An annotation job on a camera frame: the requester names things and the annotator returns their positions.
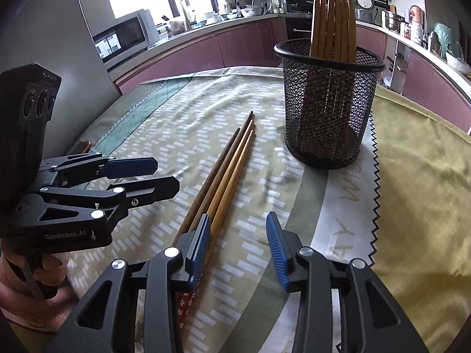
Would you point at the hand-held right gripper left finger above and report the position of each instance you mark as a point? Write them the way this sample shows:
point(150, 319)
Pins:
point(200, 250)

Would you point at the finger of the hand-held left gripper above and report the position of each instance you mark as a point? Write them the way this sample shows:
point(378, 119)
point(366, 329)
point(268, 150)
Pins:
point(154, 189)
point(128, 166)

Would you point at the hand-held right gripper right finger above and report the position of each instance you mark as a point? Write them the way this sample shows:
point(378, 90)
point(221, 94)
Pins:
point(276, 250)

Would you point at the dark brown wooden chopstick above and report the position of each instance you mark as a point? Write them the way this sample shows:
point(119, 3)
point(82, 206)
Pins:
point(226, 161)
point(209, 180)

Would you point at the black mesh utensil holder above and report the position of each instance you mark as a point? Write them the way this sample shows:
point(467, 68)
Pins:
point(323, 117)

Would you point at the person's left hand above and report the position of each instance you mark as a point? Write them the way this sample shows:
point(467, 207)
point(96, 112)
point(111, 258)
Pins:
point(51, 274)

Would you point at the grey refrigerator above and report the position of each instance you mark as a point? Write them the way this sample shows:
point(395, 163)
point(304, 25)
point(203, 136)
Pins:
point(55, 36)

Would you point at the white kitchen countertop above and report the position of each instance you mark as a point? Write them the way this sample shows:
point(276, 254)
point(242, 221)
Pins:
point(162, 44)

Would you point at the white microwave oven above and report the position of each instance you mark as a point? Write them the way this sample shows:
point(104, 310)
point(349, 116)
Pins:
point(121, 38)

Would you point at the pink base cabinets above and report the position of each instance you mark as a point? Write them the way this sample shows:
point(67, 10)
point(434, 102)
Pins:
point(239, 47)

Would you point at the chrome kitchen faucet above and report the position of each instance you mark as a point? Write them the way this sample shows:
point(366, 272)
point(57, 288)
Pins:
point(185, 7)

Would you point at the stainless steel bowl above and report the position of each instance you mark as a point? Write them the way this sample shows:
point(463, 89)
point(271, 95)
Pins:
point(251, 11)

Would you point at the steel pot lid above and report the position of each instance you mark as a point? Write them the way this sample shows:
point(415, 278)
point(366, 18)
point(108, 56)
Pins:
point(262, 2)

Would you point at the stainless steel pot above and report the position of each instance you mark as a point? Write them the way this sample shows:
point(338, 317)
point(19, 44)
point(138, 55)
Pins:
point(392, 20)

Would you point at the white rice cooker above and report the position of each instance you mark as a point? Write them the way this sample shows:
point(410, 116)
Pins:
point(364, 5)

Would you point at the white bowl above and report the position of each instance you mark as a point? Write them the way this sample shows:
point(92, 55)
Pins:
point(458, 62)

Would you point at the green plastic bag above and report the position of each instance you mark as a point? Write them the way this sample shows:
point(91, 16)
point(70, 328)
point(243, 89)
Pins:
point(445, 38)

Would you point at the pink thermos jug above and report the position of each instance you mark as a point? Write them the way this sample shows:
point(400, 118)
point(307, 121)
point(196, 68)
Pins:
point(417, 14)

